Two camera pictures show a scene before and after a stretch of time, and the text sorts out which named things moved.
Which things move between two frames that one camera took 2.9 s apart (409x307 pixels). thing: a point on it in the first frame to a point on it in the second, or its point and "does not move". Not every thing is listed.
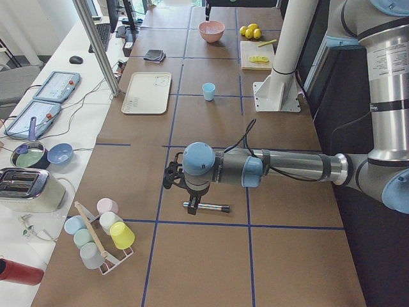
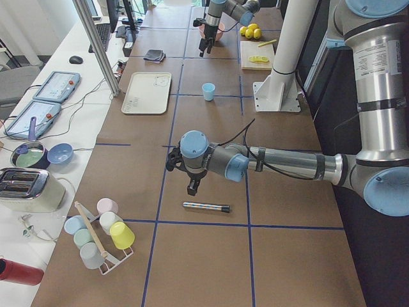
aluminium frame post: x=94 y=33 does not move
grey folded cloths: x=158 y=55 does not move
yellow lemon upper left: x=242 y=31 does not move
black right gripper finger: x=208 y=9 to x=210 y=32
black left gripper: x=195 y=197 to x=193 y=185
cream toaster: x=30 y=190 does not move
